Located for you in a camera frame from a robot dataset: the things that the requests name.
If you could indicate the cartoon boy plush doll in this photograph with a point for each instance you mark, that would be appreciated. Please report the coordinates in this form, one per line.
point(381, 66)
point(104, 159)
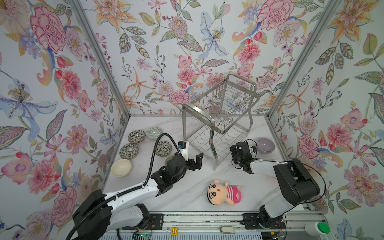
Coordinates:
point(224, 193)

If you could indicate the aluminium corner post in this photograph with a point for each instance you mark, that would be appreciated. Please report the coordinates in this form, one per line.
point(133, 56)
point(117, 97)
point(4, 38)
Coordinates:
point(94, 44)
point(320, 26)

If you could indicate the pale green patterned bowl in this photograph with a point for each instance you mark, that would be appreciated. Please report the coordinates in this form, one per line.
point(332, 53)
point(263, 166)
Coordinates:
point(153, 133)

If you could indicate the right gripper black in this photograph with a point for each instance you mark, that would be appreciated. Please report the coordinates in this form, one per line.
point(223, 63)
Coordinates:
point(233, 149)

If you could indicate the grey clip on rail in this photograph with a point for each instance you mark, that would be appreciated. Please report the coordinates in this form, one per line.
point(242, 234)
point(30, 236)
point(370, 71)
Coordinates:
point(227, 230)

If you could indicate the steel two-tier dish rack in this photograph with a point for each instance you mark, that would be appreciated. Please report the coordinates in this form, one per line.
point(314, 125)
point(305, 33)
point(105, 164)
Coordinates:
point(220, 117)

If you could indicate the green emergency button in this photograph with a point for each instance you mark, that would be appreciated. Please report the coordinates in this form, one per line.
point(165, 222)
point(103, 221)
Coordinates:
point(315, 229)

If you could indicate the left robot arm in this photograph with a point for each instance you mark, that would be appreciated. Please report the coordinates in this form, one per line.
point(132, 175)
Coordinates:
point(101, 212)

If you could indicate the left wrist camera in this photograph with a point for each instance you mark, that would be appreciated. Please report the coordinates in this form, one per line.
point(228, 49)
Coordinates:
point(183, 148)

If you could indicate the light green bowl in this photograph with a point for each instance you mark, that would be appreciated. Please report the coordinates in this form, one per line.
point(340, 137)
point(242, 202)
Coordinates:
point(168, 159)

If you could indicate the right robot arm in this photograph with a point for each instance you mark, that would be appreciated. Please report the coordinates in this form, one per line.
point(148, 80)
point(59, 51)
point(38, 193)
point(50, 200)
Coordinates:
point(295, 183)

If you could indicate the left aluminium corner post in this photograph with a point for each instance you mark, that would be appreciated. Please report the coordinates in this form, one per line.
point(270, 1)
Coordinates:
point(94, 44)

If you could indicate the lilac purple bowl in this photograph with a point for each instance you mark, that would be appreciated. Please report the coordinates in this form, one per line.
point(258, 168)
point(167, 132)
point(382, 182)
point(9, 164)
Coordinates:
point(265, 146)

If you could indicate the yellow sticker on rail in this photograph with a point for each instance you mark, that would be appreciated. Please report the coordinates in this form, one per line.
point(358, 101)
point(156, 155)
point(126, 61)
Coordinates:
point(174, 231)

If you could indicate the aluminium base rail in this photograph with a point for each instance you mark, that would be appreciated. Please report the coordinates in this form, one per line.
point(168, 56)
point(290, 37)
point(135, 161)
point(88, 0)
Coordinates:
point(211, 221)

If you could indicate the dark patterned bowl back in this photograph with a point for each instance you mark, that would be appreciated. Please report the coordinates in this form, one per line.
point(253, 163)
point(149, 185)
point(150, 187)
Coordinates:
point(136, 136)

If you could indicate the dark patterned bowl front-left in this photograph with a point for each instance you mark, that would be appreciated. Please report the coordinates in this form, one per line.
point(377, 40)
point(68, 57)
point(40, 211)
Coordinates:
point(129, 151)

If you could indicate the right aluminium corner post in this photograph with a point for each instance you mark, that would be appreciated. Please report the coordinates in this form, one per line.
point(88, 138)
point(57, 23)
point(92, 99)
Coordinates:
point(320, 26)

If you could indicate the cream bowl left side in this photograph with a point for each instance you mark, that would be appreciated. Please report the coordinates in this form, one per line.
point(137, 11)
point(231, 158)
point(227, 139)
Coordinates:
point(121, 168)

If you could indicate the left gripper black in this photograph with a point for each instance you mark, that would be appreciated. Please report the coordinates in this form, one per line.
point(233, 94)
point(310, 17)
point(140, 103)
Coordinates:
point(198, 164)

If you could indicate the dark patterned bowl centre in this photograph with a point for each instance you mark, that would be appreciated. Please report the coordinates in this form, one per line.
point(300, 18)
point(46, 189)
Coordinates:
point(163, 149)

